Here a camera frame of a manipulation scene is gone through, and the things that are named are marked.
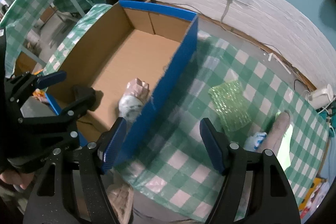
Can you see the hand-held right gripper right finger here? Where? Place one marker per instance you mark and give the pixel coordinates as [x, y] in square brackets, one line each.
[213, 148]

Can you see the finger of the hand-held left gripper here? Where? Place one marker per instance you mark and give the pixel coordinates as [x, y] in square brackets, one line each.
[84, 98]
[52, 79]

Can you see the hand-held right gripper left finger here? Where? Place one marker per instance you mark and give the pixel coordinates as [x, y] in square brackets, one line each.
[115, 143]

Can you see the white blue-striped plastic bag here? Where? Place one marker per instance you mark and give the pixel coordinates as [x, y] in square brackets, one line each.
[255, 140]

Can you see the blue-sided cardboard box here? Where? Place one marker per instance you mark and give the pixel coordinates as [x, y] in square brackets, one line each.
[136, 56]

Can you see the person's left hand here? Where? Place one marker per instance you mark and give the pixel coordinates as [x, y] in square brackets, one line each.
[11, 178]

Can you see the orange snack packet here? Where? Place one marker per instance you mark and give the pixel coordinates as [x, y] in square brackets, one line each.
[39, 95]

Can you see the green bubble wrap sheet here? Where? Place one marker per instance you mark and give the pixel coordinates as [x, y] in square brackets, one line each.
[230, 106]

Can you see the neon green cloth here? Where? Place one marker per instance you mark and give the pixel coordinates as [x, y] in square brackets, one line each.
[285, 150]

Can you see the green checked tablecloth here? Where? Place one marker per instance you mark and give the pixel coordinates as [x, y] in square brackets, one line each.
[236, 69]

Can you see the colourful printed packets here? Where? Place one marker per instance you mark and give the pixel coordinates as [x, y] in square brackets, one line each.
[316, 195]

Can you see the white plastic appliance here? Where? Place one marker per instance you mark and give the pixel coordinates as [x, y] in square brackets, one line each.
[320, 96]

